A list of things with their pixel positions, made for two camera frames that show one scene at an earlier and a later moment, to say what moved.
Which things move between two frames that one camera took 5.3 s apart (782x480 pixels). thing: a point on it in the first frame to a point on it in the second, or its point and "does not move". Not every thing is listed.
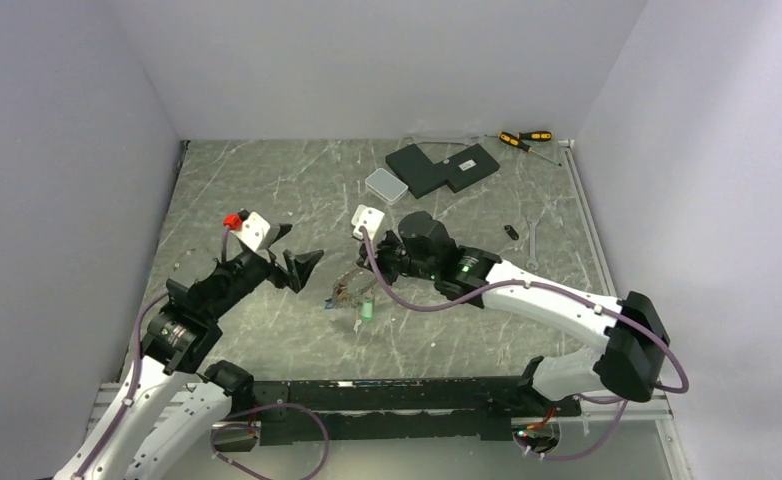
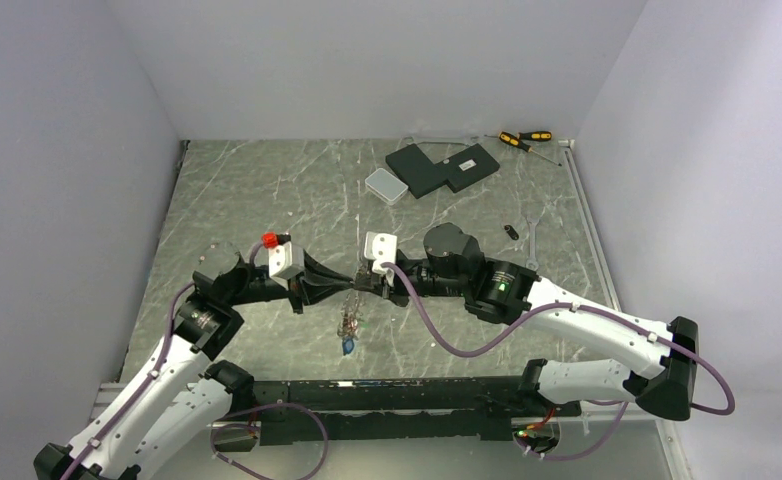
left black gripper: [297, 271] to [302, 292]
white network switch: [386, 187] does not move
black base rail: [472, 408] does not move
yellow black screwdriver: [512, 140] does not move
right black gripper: [379, 257] to [370, 281]
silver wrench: [532, 261] does not move
